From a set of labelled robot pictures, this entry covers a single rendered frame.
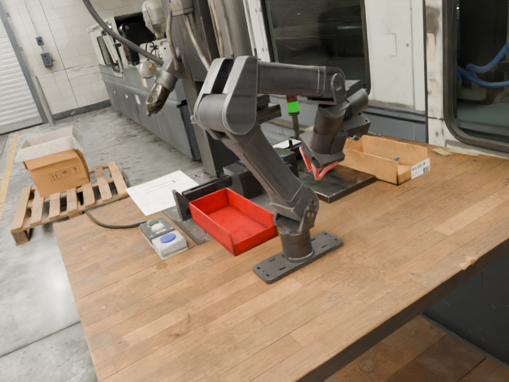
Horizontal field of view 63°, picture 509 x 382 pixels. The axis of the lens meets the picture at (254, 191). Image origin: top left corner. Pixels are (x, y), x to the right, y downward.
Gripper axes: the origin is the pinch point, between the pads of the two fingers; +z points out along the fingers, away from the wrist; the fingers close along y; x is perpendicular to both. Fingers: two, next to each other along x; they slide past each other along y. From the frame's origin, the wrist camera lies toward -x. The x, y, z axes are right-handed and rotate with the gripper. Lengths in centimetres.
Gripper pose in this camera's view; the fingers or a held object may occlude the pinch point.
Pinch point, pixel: (314, 172)
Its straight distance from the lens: 101.2
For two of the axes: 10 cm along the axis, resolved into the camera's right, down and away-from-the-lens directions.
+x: -8.9, 3.1, -3.3
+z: -0.6, 6.4, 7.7
